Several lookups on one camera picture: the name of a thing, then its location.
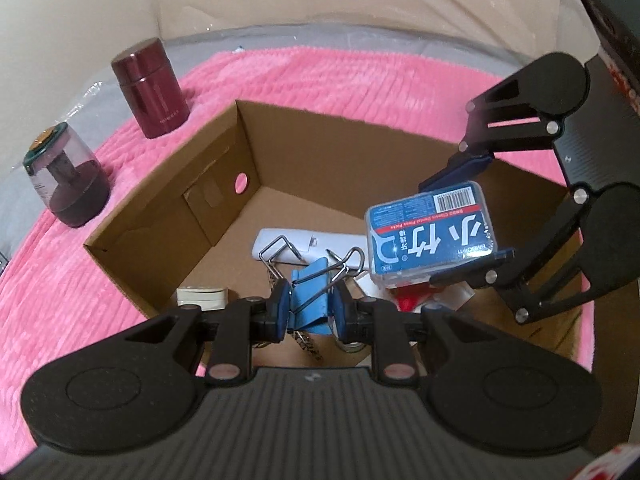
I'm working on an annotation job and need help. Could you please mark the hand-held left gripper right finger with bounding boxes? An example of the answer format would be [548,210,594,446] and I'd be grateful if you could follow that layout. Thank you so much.
[332,282,511,386]

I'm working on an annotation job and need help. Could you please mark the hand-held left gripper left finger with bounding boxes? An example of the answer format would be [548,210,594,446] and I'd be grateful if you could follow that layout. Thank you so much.
[107,280,293,386]

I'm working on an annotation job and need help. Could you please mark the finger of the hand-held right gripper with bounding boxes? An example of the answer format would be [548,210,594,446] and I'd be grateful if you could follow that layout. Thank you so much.
[420,66,564,194]
[429,189,597,327]

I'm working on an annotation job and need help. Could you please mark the blue binder clip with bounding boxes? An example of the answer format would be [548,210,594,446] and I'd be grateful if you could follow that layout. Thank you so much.
[259,236,364,335]

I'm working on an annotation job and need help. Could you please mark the clear box with blue label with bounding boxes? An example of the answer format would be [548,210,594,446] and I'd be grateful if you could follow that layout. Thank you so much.
[364,181,503,288]

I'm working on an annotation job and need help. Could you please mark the red and white packet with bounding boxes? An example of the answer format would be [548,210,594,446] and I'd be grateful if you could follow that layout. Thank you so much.
[395,287,436,313]

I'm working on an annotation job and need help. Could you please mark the white remote control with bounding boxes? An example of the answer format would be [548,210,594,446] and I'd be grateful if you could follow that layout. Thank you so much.
[251,228,371,263]

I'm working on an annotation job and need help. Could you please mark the white power adapter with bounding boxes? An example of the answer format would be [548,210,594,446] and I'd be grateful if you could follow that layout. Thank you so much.
[176,286,228,311]

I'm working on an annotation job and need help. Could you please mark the brown cardboard box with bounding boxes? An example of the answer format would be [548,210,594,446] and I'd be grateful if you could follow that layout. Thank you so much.
[82,99,596,378]

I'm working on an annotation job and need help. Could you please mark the pink ribbed blanket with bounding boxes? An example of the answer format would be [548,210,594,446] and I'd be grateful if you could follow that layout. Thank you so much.
[0,45,640,461]

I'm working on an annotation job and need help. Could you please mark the white red object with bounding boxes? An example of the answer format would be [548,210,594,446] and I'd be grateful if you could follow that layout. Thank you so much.
[567,442,640,480]

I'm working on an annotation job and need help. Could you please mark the dark glass jar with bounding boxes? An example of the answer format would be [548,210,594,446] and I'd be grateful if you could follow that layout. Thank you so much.
[22,122,111,229]

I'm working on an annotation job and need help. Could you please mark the maroon metal canister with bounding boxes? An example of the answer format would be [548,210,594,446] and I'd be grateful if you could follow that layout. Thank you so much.
[111,38,190,140]

